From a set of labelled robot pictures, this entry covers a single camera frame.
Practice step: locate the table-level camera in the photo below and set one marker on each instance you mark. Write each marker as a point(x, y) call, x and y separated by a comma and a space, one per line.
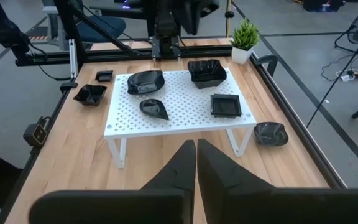
point(36, 134)

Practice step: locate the white perforated shelf rack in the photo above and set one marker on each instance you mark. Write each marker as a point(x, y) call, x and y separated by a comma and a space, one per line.
point(185, 102)

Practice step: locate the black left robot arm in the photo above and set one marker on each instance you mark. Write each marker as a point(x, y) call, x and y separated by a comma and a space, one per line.
point(166, 28)

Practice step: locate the black teardrop mini plate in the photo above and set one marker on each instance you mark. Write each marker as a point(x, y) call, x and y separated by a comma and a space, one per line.
point(152, 108)

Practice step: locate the small green potted plant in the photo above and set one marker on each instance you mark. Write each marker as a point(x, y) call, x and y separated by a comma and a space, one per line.
point(244, 40)

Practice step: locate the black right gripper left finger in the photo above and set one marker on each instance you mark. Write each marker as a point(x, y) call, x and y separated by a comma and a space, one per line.
point(166, 186)

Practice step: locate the black leaf-shaped mini plate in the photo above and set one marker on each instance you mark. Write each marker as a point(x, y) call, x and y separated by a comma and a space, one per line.
point(270, 133)
point(145, 82)

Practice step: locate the black curved bracket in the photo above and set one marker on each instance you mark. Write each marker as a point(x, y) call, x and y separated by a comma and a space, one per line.
point(267, 60)

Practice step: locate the black wavy square mini plate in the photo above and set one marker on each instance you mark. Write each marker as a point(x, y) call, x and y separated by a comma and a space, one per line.
point(207, 73)
point(90, 94)

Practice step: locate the yellow pole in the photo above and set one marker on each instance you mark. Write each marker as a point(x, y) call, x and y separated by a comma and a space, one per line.
point(228, 26)

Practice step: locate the black equipment case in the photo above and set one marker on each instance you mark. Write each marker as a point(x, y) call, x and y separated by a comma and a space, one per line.
point(322, 5)

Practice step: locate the black small square mini plate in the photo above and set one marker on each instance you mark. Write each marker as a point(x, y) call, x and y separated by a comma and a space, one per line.
point(225, 105)
point(104, 75)

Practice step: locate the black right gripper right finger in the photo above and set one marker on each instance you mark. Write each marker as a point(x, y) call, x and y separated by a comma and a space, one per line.
point(228, 189)

